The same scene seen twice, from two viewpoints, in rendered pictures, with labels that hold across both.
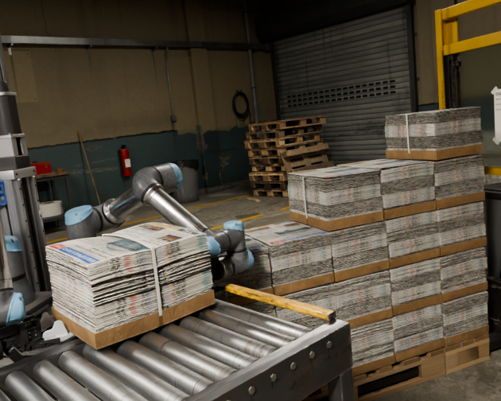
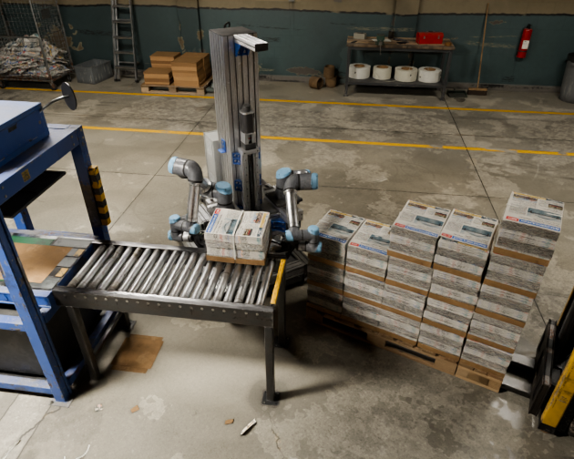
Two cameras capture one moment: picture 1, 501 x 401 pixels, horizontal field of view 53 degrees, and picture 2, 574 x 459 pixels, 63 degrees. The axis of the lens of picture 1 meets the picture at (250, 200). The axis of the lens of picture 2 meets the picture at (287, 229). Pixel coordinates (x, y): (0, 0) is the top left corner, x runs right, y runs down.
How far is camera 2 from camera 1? 2.18 m
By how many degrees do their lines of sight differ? 51
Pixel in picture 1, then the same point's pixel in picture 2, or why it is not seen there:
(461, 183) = (514, 277)
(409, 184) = (461, 257)
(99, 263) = (209, 233)
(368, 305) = (404, 306)
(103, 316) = (210, 250)
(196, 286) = (255, 255)
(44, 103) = not seen: outside the picture
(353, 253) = (402, 274)
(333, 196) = (395, 238)
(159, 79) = not seen: outside the picture
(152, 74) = not seen: outside the picture
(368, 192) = (424, 247)
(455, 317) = (475, 352)
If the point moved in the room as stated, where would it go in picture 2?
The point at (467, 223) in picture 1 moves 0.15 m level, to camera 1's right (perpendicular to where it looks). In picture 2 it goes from (510, 305) to (535, 319)
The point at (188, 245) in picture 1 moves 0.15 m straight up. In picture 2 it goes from (251, 239) to (250, 219)
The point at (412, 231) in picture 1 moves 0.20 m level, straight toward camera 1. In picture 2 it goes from (454, 285) to (427, 293)
